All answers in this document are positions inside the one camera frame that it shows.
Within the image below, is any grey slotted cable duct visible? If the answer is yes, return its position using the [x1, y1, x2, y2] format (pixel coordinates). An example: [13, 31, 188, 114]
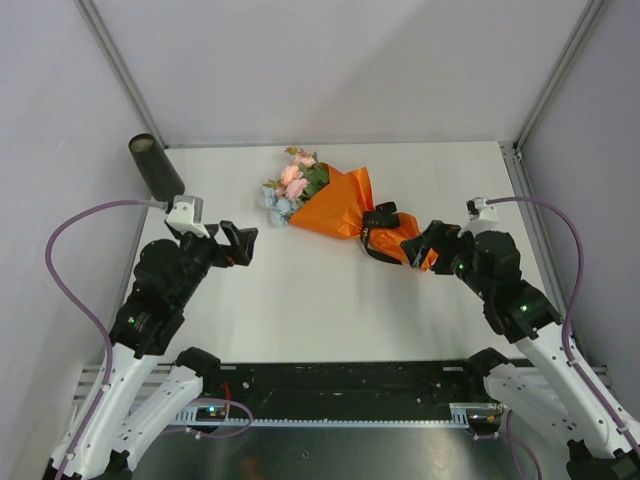
[172, 397, 505, 429]

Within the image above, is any black ribbon gold lettering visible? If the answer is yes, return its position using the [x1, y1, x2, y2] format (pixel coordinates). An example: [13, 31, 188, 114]
[360, 202, 406, 265]

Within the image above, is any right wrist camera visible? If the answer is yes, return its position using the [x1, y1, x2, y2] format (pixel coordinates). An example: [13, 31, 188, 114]
[464, 197, 499, 235]

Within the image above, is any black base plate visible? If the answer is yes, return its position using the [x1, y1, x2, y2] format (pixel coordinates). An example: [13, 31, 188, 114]
[201, 360, 494, 412]

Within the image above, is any black cylindrical vase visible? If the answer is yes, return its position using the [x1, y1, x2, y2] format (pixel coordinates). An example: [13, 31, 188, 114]
[128, 133, 185, 203]

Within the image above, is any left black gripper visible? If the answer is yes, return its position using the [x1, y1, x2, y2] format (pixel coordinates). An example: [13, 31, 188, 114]
[171, 219, 258, 307]

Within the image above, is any artificial flower bunch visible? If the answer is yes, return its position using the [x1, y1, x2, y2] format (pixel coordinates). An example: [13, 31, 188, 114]
[261, 146, 329, 226]

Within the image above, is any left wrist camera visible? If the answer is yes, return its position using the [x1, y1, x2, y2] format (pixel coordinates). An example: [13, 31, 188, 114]
[165, 195, 210, 238]

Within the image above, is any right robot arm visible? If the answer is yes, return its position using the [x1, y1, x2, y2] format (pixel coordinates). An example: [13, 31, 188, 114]
[401, 221, 639, 479]

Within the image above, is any right aluminium frame post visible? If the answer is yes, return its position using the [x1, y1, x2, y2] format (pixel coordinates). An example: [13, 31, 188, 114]
[512, 0, 611, 154]

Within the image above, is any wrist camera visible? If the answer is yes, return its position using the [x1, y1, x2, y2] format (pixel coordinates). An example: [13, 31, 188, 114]
[464, 197, 499, 235]
[165, 195, 210, 238]

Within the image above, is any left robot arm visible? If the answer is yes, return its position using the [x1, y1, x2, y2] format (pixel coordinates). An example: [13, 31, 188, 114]
[44, 221, 258, 479]

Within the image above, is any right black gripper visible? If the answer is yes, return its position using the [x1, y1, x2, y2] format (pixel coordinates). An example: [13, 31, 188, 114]
[399, 220, 492, 299]

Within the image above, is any orange wrapping paper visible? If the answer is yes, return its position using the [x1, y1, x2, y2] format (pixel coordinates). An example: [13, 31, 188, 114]
[289, 166, 420, 241]

